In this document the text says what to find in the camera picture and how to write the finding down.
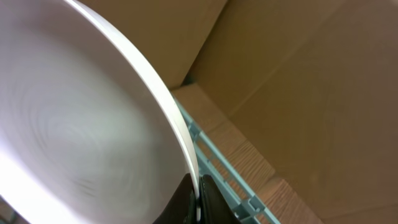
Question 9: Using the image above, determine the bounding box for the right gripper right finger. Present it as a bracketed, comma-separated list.
[199, 174, 241, 224]

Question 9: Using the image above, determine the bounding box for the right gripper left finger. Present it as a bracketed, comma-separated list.
[154, 174, 197, 224]

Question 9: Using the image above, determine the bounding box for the white round plate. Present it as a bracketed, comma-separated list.
[1, 1, 199, 223]

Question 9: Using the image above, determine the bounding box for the grey dishwasher rack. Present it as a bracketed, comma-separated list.
[176, 102, 280, 224]

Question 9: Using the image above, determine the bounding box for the brown cardboard box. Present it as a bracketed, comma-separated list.
[77, 0, 398, 220]

